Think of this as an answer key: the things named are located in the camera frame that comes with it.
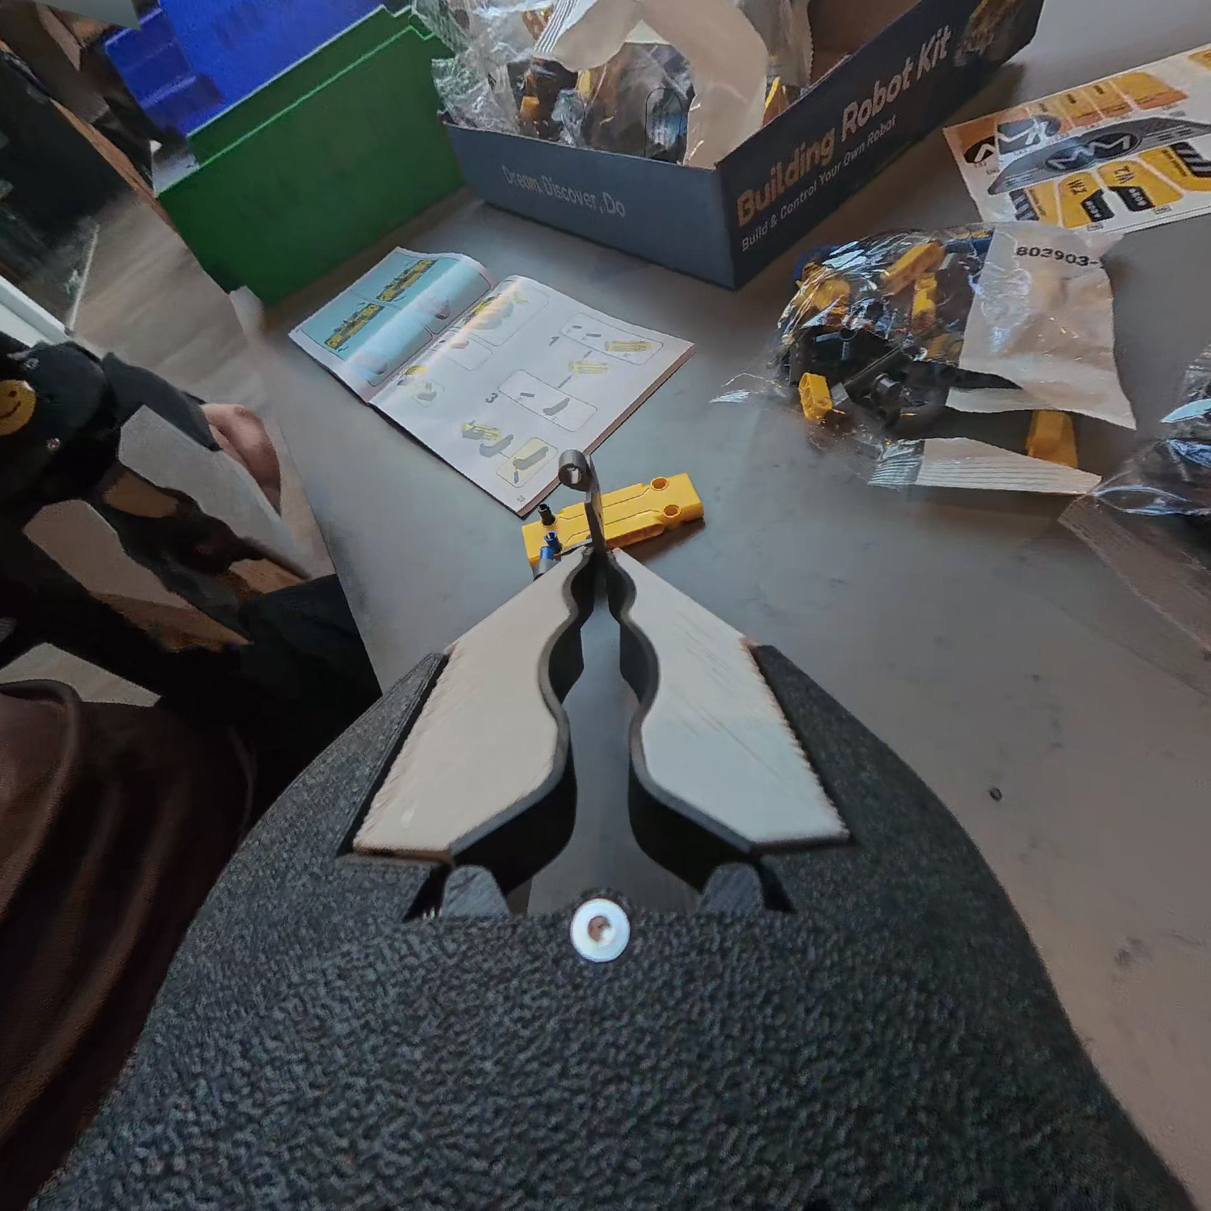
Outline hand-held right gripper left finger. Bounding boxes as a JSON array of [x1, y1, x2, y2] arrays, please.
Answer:
[[352, 547, 590, 862]]

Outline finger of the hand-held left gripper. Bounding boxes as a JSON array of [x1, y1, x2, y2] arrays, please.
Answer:
[[111, 405, 316, 581], [22, 496, 253, 655]]

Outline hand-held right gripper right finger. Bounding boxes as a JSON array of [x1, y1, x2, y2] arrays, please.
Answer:
[[606, 550, 850, 858]]

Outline yellow beam panel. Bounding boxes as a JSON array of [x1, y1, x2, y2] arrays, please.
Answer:
[[521, 473, 707, 574]]

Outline grey angled connector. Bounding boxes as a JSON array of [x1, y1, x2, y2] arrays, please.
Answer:
[[557, 449, 612, 570]]

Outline bag of yellow blue parts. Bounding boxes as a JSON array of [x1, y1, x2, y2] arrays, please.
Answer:
[[714, 222, 1136, 495]]

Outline blue cardboard kit box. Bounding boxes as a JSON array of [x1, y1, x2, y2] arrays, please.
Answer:
[[430, 0, 1047, 290]]

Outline large clear bag yellow parts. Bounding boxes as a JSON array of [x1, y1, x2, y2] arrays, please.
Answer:
[[417, 0, 815, 167]]

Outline grey desk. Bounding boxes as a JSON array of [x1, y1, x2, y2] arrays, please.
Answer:
[[227, 29, 1211, 1211]]

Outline person's left hand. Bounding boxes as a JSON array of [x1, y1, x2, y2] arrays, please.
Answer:
[[202, 402, 286, 519]]

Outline person's legs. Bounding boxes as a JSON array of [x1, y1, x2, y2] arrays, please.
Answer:
[[162, 575, 382, 815]]

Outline white instruction booklet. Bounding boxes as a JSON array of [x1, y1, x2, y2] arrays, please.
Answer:
[[289, 247, 697, 519]]

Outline person's brown sweater torso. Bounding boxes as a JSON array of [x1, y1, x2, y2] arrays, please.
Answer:
[[0, 681, 258, 1184]]

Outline stack of blue bins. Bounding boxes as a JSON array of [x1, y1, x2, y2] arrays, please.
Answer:
[[104, 0, 380, 139]]

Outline bag of red black parts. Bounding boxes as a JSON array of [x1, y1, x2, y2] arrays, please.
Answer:
[[1060, 345, 1211, 655]]

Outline yellow grey sticker sheet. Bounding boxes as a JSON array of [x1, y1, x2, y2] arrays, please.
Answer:
[[945, 42, 1211, 238]]

